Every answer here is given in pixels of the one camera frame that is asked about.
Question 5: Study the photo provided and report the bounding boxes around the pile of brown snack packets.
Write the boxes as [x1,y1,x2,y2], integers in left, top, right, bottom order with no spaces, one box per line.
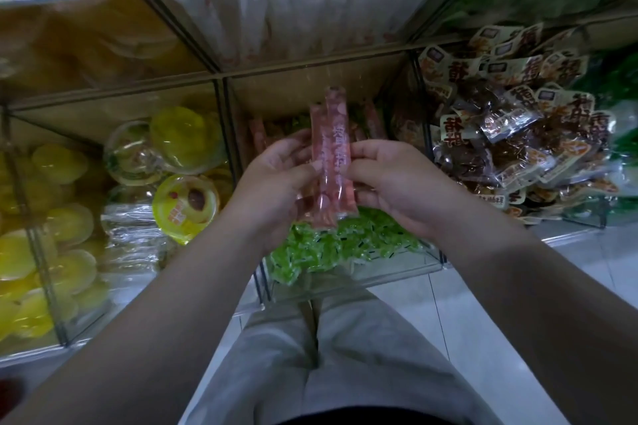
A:
[391,23,624,226]

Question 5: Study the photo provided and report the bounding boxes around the pile of small green candies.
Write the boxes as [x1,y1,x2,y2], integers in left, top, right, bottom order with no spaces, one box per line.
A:
[264,205,425,286]

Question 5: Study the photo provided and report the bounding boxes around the person's left hand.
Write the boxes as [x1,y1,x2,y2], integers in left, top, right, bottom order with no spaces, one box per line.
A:
[227,131,325,252]

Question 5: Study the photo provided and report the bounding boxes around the pile of pink jelly sticks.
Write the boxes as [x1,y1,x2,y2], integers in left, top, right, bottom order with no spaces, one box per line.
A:
[247,101,390,157]

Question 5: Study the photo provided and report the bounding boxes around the person's right hand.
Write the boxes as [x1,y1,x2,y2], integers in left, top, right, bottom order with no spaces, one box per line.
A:
[344,139,470,242]

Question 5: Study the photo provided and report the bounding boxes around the person's right forearm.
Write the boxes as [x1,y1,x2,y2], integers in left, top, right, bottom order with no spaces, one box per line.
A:
[429,201,638,425]

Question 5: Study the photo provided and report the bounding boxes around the pile of yellow jelly cups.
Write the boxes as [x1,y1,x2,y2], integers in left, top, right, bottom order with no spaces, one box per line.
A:
[0,141,111,341]

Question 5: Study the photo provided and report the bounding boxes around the single pink snack packet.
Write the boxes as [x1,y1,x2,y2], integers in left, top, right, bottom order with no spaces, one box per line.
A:
[307,89,360,232]

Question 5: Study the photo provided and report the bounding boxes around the light grey shorts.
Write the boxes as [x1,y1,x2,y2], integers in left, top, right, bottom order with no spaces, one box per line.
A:
[184,290,504,425]

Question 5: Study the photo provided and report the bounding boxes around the person's left forearm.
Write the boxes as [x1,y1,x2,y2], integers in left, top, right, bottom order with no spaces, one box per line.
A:
[0,225,270,425]

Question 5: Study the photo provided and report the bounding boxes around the pile of green bamboo packets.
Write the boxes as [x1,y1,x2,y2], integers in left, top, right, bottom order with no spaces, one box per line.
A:
[598,51,638,222]

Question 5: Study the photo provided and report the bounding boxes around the pile of white jelly sticks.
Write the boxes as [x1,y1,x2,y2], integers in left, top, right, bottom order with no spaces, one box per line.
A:
[164,0,470,67]

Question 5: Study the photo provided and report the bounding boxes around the black shirt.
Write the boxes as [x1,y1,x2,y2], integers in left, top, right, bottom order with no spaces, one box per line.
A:
[279,408,460,425]

